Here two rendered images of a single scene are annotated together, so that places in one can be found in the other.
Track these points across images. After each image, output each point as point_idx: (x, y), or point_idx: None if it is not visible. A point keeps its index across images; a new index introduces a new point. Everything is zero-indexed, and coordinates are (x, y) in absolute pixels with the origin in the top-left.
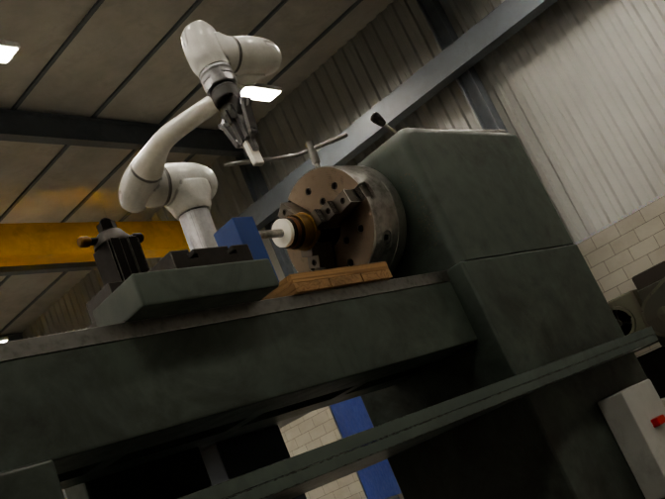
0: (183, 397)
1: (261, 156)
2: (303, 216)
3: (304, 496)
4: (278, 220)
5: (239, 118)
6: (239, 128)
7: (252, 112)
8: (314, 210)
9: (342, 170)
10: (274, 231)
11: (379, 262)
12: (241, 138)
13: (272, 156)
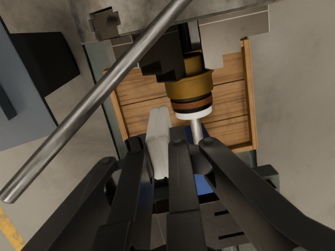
0: None
1: (167, 112)
2: (210, 81)
3: (14, 35)
4: (201, 116)
5: (206, 243)
6: (144, 212)
7: (271, 188)
8: (222, 66)
9: (280, 0)
10: (201, 125)
11: (250, 48)
12: (151, 187)
13: (142, 56)
